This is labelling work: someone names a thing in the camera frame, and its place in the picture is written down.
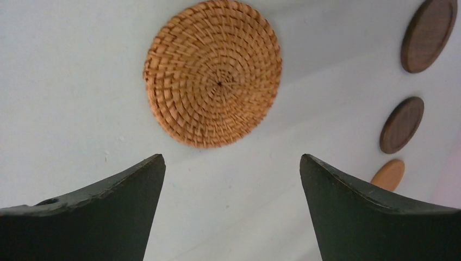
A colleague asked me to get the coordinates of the light wooden coaster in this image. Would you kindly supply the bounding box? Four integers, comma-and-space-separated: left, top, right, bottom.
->
371, 159, 406, 192

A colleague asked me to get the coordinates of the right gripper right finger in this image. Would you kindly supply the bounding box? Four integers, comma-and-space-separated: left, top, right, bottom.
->
300, 154, 460, 260

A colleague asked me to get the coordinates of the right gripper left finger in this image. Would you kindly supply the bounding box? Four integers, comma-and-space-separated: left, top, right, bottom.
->
1, 154, 166, 260

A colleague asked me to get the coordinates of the dark wooden coaster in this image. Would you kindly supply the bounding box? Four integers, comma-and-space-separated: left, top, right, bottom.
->
379, 96, 425, 154
400, 0, 458, 73

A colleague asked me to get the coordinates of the woven rattan coaster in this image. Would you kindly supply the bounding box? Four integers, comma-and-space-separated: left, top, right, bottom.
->
142, 1, 282, 148

